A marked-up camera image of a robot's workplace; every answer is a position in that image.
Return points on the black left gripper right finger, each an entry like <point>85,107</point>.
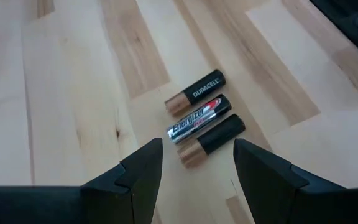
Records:
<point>275,193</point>

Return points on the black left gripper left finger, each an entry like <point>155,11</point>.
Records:
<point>135,186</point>

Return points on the black copper Duracell AA battery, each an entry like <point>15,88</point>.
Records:
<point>219,135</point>
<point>204,88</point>

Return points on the silver black Energizer AA battery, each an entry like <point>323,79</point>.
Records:
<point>197,119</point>

